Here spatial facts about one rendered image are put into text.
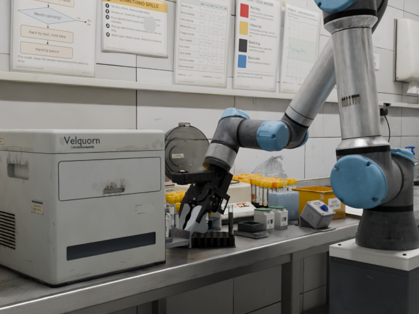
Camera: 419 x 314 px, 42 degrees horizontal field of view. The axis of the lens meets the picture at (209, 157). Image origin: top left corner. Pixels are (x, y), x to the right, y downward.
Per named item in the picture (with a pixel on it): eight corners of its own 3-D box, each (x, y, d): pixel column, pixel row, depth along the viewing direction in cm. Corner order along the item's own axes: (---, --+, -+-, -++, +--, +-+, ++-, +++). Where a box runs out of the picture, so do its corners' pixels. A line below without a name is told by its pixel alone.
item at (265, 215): (265, 233, 157) (265, 210, 156) (253, 231, 160) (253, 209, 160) (274, 232, 160) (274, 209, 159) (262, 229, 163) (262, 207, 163)
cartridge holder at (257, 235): (256, 239, 149) (256, 226, 149) (232, 234, 155) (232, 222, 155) (269, 236, 153) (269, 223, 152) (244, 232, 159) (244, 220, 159)
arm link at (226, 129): (245, 106, 138) (218, 104, 143) (230, 144, 134) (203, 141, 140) (259, 121, 144) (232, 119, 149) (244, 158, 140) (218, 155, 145)
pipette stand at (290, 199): (280, 226, 168) (281, 194, 167) (264, 223, 173) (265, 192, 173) (302, 223, 174) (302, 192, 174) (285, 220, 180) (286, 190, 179)
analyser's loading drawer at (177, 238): (120, 262, 114) (120, 238, 114) (102, 256, 119) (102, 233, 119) (191, 247, 129) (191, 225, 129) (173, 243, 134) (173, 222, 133)
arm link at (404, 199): (421, 202, 131) (421, 146, 131) (402, 208, 121) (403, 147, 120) (373, 199, 139) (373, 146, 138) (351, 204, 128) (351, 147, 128)
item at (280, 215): (279, 230, 161) (280, 208, 161) (267, 228, 165) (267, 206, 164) (287, 228, 164) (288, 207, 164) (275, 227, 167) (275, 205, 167)
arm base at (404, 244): (434, 245, 128) (434, 203, 128) (393, 253, 120) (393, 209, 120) (382, 235, 141) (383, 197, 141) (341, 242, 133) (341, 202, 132)
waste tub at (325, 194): (322, 222, 176) (322, 191, 175) (290, 217, 186) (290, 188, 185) (346, 218, 184) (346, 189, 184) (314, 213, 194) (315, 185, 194)
